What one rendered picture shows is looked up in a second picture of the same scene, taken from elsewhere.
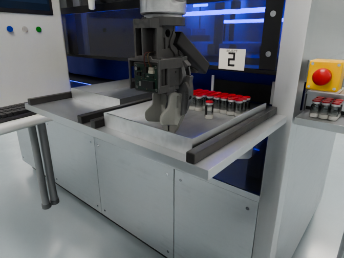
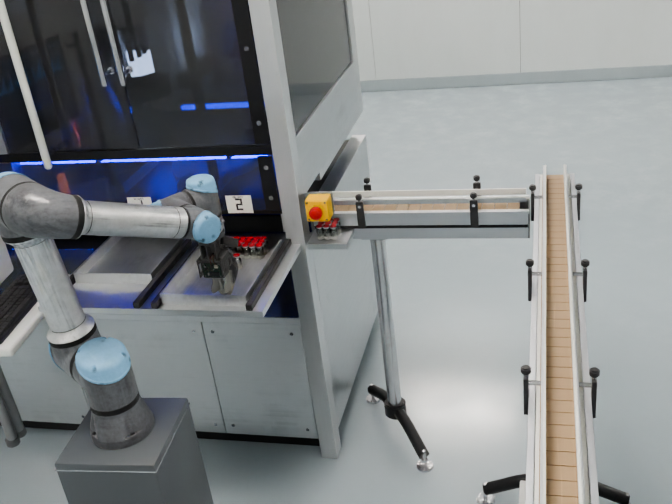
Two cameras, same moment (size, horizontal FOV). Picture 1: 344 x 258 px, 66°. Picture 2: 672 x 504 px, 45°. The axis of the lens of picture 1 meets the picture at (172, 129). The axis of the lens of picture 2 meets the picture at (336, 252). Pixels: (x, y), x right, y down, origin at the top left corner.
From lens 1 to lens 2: 1.79 m
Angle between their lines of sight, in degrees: 23
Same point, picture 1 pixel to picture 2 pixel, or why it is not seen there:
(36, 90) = not seen: outside the picture
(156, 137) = (217, 301)
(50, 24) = not seen: outside the picture
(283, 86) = (291, 221)
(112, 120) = (170, 297)
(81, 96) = (93, 279)
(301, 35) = (292, 182)
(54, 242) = (43, 488)
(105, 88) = (98, 258)
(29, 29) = not seen: outside the picture
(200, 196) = (241, 341)
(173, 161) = (237, 313)
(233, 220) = (282, 351)
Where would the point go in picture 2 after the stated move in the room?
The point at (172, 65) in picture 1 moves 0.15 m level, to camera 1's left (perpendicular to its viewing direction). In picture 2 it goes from (225, 258) to (171, 276)
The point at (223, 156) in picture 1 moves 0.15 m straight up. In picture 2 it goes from (267, 299) to (258, 252)
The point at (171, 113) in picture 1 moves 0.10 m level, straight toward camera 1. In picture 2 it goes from (228, 284) to (241, 299)
